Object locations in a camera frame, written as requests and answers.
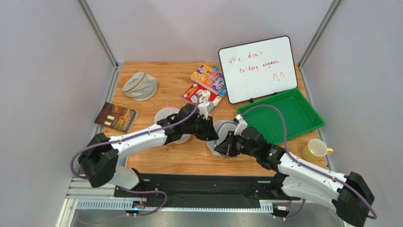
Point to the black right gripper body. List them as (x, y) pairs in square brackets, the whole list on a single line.
[(233, 145)]

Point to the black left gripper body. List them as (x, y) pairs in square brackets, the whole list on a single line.
[(201, 128)]

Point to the white mesh laundry bag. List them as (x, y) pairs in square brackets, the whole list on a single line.
[(222, 127)]

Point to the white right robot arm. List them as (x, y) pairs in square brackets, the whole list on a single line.
[(347, 195)]

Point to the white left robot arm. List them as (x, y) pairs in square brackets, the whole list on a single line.
[(100, 158)]

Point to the pink-rimmed mesh laundry bag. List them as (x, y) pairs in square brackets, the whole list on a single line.
[(164, 113)]

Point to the beige mesh laundry bag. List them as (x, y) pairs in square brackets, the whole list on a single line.
[(140, 87)]

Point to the red comic paperback book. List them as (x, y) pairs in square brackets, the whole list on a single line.
[(195, 91)]

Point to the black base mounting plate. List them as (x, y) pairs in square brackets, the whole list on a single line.
[(204, 191)]

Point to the Roald Dahl colourful book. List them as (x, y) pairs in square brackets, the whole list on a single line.
[(208, 78)]

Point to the green plastic tray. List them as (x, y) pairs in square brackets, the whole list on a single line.
[(299, 115)]

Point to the whiteboard with red writing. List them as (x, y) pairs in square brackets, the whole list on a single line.
[(258, 69)]

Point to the yellow cup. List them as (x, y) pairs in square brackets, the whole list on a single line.
[(315, 149)]

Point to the Kate DiCamillo dark book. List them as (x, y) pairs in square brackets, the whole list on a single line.
[(116, 117)]

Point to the dark blue hardcover book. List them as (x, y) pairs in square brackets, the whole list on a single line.
[(122, 163)]

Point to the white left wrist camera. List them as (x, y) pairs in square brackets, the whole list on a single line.
[(206, 107)]

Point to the aluminium frame rail left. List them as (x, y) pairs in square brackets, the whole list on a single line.
[(103, 67)]

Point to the aluminium frame rail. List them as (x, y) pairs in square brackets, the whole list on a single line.
[(321, 30), (103, 67)]

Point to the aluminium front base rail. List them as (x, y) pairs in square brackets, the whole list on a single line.
[(86, 206)]

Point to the aluminium frame rail right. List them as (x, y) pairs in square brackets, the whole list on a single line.
[(321, 30)]

